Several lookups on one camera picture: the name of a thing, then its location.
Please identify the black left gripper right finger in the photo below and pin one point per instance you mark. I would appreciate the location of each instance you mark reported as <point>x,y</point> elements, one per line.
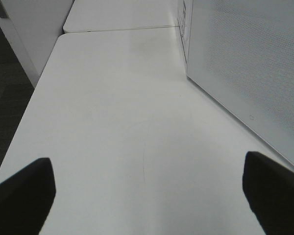
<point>269,189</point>

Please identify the white microwave oven body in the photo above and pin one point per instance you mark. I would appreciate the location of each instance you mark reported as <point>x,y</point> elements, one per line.
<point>245,61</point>

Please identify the white microwave door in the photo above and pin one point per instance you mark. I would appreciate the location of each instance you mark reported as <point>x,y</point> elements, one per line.
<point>250,63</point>

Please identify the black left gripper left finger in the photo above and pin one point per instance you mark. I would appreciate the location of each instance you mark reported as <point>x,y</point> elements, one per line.
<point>26,199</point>

